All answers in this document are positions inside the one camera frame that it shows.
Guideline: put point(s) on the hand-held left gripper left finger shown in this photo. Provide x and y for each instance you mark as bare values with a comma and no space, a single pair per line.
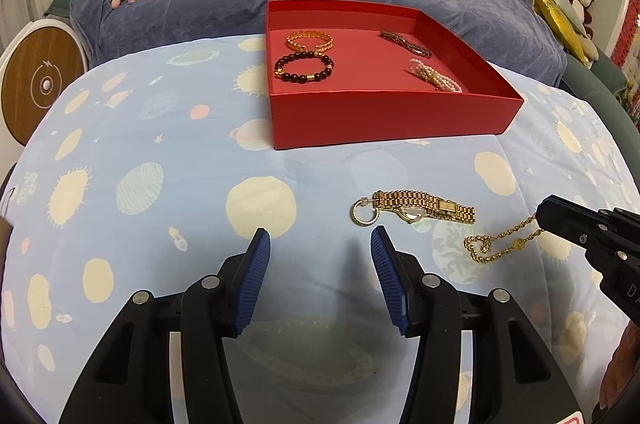
252,284

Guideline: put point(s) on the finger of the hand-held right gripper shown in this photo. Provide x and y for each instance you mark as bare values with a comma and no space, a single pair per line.
570,226
575,205

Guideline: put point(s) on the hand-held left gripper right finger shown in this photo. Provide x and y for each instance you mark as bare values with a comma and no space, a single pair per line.
387,284

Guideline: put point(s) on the gold hoop earring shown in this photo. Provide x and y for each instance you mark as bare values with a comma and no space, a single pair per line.
356,216

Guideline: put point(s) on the gold link watch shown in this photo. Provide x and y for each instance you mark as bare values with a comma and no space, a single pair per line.
430,206

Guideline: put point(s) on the red cardboard box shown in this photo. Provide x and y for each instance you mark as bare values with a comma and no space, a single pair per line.
380,119

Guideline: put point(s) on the silver link watch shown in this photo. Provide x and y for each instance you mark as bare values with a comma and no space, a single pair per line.
405,44

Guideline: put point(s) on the gold bangle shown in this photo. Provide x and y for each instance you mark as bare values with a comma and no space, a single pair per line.
305,35

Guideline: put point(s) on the person's right hand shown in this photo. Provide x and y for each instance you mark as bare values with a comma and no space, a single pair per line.
625,369

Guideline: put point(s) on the planet print blue cloth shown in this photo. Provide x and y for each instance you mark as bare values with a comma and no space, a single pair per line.
175,214

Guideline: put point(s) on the green sofa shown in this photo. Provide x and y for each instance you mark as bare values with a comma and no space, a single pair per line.
595,79

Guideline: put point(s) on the yellow cushion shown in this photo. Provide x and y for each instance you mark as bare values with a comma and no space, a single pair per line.
555,16

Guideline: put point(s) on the round wooden faced device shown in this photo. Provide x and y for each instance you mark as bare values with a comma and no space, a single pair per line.
40,84

